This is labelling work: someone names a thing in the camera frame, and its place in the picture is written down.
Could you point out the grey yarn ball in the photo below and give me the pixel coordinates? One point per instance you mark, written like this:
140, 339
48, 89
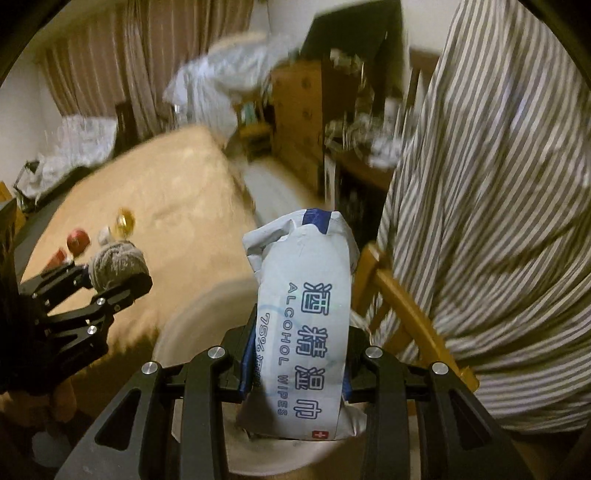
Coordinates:
117, 263

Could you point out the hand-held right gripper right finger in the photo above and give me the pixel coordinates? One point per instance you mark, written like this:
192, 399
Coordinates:
358, 369

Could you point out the black monitor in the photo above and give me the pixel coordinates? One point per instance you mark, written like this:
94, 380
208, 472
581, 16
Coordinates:
351, 32

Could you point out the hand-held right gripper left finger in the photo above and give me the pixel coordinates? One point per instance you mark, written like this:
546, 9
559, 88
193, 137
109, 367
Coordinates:
245, 374

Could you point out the wooden dresser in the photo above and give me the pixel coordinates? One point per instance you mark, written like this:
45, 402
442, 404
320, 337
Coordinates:
300, 120

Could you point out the silver foil packet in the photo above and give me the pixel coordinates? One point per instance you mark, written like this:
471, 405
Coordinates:
105, 235

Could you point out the pink carton box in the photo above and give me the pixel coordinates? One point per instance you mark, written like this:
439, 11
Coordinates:
78, 241

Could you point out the silver cloth cover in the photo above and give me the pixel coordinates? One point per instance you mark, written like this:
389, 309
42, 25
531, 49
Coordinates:
217, 78
74, 147

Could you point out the wooden chair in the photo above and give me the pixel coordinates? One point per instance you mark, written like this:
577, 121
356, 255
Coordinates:
406, 314

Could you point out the white round bin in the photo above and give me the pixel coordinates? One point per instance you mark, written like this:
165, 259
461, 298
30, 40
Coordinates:
184, 323

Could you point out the striped shirt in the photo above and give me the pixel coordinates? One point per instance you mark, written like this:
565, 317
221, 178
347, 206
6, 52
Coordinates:
485, 184

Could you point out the dark wooden desk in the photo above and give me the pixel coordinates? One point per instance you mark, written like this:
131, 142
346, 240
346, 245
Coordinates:
364, 175

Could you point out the yellow crumpled wrapper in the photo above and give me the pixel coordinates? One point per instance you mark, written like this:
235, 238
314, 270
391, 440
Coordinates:
124, 222

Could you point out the white wet wipes packet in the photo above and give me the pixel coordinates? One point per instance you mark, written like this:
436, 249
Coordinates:
304, 323

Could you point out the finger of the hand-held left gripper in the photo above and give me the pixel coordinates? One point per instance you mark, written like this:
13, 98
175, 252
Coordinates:
120, 297
55, 286

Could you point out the brown curtain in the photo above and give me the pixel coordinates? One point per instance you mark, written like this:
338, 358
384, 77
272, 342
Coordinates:
152, 60

